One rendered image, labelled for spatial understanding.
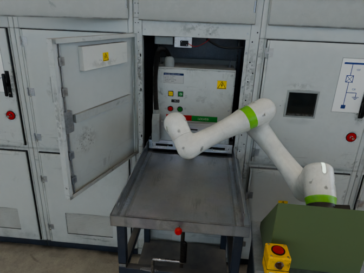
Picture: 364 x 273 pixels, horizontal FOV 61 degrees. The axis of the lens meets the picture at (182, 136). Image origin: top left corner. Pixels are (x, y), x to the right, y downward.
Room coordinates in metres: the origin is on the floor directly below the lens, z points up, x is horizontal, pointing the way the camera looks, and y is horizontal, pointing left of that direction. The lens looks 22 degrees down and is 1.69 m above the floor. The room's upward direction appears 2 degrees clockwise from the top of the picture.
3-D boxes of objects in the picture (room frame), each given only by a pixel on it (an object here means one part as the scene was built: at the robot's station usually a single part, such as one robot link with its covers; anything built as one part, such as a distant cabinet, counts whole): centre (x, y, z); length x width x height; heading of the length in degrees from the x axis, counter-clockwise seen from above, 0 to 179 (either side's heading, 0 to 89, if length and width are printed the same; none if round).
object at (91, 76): (1.54, 0.43, 1.21); 0.63 x 0.07 x 0.74; 157
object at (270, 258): (0.89, -0.37, 0.85); 0.08 x 0.08 x 0.10; 86
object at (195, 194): (1.45, -0.03, 0.82); 0.68 x 0.62 x 0.06; 176
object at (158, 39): (2.18, -0.08, 1.18); 0.78 x 0.69 x 0.79; 176
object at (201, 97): (1.83, -0.06, 1.15); 0.48 x 0.01 x 0.48; 86
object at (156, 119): (1.77, 0.16, 1.04); 0.08 x 0.05 x 0.17; 176
